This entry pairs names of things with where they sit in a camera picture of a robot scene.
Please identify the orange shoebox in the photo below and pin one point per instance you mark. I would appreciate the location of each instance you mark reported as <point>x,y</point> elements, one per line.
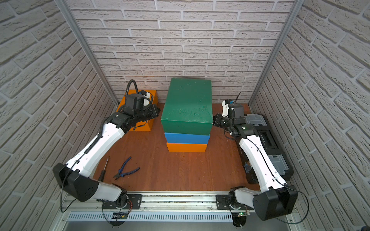
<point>185,147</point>
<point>140,126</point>

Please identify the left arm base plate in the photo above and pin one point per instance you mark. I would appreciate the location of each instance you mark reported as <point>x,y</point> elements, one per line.
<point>124,202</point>

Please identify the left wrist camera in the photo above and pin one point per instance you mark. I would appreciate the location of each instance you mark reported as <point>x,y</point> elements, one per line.
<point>139,100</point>

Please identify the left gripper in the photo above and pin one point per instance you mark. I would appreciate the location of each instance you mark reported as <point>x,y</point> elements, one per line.
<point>153,111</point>

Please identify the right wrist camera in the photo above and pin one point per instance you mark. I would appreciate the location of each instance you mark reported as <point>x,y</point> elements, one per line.
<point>231,109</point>

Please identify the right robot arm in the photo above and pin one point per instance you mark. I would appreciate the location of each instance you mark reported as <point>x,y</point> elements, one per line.
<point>274,198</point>

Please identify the blue shoebox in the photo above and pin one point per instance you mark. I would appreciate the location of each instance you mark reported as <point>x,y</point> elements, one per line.
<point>186,138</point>

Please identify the black plastic toolbox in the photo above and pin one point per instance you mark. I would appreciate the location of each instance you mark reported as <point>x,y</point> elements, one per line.
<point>272,148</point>

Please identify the corner aluminium post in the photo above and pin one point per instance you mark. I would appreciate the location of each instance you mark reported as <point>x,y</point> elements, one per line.
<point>75,28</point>
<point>277,46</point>

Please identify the aluminium front rail frame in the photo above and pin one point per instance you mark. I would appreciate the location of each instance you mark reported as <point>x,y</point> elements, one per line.
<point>171,211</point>

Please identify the left corner aluminium post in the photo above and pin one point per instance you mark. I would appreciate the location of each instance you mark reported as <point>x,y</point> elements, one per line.
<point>75,28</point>

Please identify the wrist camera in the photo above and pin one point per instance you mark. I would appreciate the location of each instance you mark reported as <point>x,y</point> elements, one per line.
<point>231,109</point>
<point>139,100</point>

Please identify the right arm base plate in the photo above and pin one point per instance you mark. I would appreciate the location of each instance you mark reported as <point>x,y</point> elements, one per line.
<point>228,202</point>

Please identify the right corner aluminium post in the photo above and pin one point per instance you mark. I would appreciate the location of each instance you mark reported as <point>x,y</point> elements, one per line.
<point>277,46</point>

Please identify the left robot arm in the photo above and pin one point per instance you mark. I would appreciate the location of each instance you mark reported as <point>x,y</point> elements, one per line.
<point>73,177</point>

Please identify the black handled screwdriver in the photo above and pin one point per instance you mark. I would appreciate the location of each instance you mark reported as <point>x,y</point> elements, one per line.
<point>103,172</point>

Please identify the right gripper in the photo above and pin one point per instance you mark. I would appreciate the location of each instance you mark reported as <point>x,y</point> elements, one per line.
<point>217,118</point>

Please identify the green shoebox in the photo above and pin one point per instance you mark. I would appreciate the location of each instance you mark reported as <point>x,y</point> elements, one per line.
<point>189,107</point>

